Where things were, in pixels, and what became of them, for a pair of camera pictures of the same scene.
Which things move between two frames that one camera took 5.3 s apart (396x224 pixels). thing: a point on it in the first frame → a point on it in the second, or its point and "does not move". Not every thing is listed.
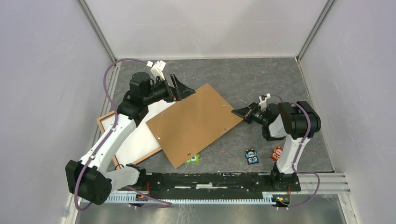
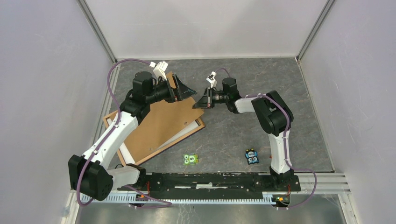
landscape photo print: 141,141 → 128,155
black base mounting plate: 210,185 does not move
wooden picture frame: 102,131 → 201,123
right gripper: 245,112 → 206,101
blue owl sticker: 251,155 does not move
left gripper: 181,91 does not move
